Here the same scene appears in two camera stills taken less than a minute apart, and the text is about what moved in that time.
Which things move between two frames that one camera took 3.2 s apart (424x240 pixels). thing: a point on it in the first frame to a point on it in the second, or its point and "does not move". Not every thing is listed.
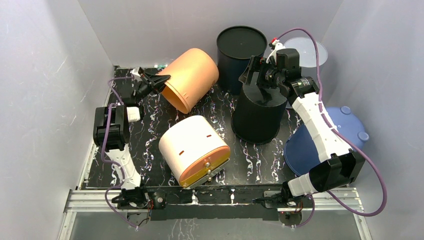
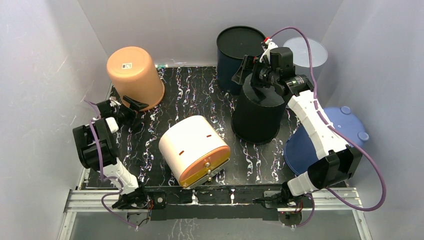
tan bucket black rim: [192, 73] to [133, 71]
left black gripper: [155, 83] to [134, 105]
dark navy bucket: [236, 46] does not move
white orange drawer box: [193, 150] does not move
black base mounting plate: [218, 201] does not move
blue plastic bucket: [300, 154] does not move
